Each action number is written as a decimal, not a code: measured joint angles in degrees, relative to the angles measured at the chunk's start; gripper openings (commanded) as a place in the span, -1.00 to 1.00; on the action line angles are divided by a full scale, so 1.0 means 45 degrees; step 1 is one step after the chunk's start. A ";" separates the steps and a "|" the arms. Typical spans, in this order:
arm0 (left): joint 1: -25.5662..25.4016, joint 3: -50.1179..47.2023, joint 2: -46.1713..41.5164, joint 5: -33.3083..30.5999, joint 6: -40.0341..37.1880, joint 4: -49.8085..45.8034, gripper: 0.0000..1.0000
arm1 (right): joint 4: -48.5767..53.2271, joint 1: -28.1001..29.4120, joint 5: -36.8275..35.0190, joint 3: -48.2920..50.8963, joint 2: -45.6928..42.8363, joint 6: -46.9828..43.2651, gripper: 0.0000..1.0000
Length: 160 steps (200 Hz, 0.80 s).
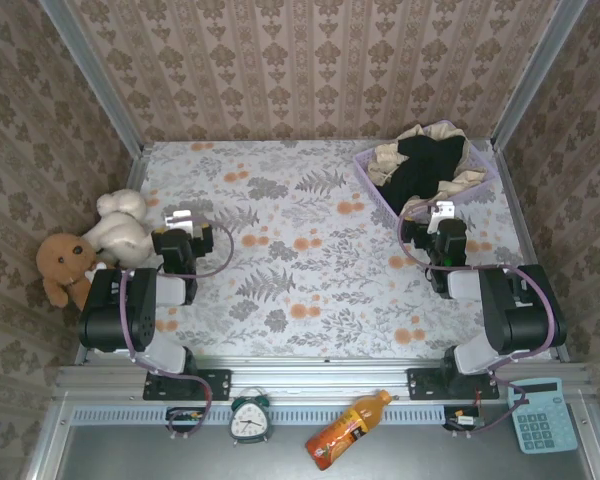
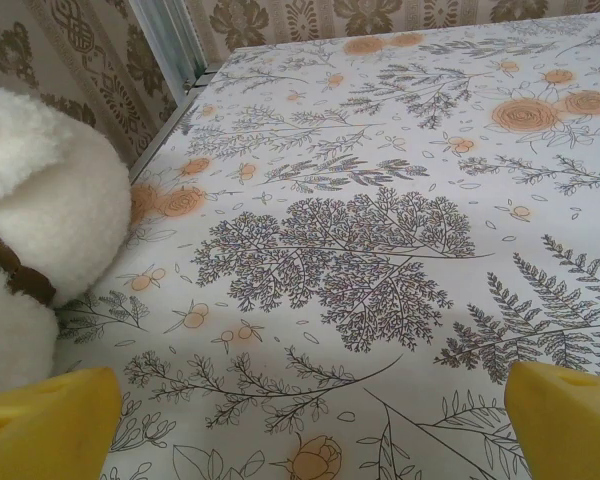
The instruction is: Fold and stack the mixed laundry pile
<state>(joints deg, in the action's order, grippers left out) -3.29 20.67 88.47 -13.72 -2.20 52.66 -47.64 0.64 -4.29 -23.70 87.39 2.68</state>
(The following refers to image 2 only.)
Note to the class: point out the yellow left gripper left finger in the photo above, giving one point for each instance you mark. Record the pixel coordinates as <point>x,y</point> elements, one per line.
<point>50,430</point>

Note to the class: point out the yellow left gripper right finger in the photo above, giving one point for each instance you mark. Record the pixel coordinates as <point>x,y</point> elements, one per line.
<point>570,430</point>

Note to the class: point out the white plush toy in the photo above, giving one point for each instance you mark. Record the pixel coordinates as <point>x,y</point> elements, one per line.
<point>55,200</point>

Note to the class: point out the floral tablecloth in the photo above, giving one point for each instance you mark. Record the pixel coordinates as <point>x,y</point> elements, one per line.
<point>360,250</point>

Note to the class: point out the aluminium table side rail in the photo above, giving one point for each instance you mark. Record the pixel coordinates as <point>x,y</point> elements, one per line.
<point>165,130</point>

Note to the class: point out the aluminium frame post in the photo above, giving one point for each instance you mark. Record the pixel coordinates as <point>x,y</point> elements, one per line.
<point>167,35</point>

